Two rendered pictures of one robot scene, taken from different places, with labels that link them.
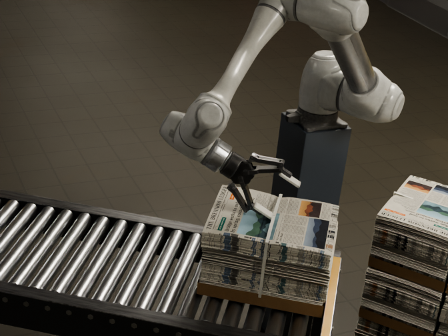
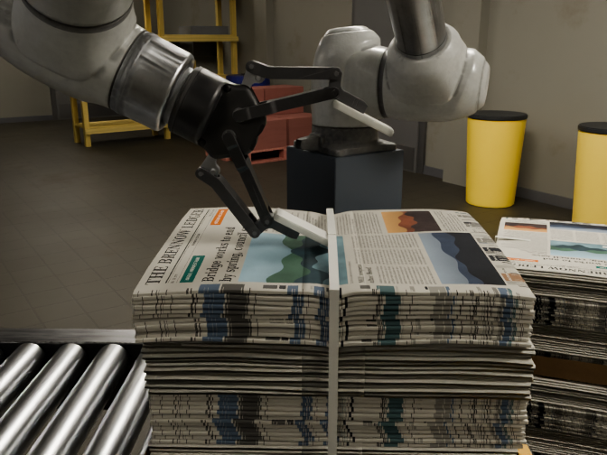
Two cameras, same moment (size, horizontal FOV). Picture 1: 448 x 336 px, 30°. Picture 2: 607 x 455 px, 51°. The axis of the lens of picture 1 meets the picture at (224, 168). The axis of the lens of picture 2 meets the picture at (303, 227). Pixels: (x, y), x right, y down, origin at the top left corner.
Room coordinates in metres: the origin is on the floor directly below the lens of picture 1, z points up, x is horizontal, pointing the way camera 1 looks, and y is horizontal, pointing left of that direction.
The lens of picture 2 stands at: (1.46, -0.04, 1.25)
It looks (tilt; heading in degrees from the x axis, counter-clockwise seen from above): 17 degrees down; 352
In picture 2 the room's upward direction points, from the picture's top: straight up
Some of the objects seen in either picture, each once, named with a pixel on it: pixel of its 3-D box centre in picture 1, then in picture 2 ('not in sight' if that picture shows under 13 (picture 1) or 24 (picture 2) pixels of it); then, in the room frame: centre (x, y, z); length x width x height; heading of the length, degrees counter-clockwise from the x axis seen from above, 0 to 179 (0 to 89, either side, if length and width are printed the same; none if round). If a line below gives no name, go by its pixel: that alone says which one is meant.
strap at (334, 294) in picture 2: (269, 249); (330, 334); (2.14, -0.16, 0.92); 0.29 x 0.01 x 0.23; 171
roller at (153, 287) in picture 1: (160, 272); (58, 445); (2.16, 0.17, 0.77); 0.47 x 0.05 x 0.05; 171
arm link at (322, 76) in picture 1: (325, 81); (350, 76); (2.94, -0.34, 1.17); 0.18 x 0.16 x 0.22; 58
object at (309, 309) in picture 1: (302, 279); not in sight; (2.12, -0.27, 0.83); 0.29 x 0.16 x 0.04; 171
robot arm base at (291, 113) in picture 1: (313, 114); (337, 136); (2.94, -0.32, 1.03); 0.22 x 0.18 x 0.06; 116
